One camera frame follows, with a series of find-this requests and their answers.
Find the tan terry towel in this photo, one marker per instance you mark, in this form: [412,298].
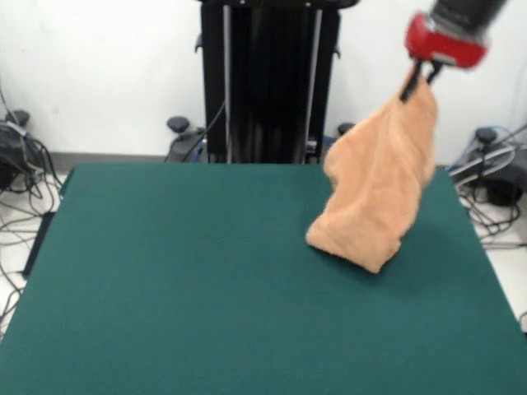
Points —
[370,197]

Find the dark green table cloth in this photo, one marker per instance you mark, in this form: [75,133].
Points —
[123,288]

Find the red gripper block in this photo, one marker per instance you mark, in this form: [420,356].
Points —
[444,47]

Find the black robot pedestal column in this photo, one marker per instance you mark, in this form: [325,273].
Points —
[267,82]

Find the black floor base foot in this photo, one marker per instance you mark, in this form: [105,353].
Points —
[502,185]
[8,164]

